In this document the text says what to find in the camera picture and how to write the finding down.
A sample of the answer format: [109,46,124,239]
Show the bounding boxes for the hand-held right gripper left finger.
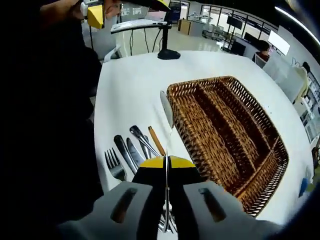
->
[57,155,167,240]

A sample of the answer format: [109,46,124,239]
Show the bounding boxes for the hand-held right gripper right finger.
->
[167,154,284,240]

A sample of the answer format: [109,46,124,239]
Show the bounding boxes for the steel table knife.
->
[113,134,139,175]

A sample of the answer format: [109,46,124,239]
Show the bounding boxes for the silver metal fork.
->
[126,137,146,166]

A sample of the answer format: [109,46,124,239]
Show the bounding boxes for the steel spoon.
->
[129,125,161,158]

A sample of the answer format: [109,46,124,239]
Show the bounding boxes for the brown wicker storage tray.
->
[166,75,290,218]

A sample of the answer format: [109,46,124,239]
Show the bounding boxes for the wooden chopstick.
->
[147,125,166,156]

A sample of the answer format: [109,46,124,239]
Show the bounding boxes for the silver table knife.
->
[159,89,176,234]

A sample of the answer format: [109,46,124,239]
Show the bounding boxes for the person's left hand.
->
[39,0,85,22]

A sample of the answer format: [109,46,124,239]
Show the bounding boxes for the wooden cabinet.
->
[177,18,193,35]

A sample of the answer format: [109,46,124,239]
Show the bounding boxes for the white chair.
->
[104,44,123,62]

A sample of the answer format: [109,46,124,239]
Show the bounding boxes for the black desk stand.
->
[157,9,181,61]

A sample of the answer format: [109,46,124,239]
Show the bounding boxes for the black television on stand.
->
[226,16,244,29]

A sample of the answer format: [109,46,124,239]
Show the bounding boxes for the blue flat object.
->
[299,177,310,198]

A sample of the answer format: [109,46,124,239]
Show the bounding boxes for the person's dark clothed body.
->
[0,0,105,226]

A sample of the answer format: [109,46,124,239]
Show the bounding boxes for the white glowing screen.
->
[267,29,291,56]

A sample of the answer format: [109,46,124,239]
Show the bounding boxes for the grey partition panel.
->
[262,53,305,101]

